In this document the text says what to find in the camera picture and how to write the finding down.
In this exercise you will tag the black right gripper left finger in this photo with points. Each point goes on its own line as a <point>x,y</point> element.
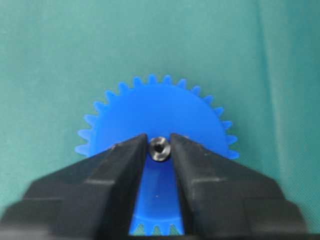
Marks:
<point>87,200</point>

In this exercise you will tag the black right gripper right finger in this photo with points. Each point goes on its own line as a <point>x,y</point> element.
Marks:
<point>224,200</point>

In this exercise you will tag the blue plastic gear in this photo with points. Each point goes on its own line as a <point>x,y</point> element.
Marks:
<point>157,109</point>

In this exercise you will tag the green table mat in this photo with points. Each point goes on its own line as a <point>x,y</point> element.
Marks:
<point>259,59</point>

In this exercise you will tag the metal shaft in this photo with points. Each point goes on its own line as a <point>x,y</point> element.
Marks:
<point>159,149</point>

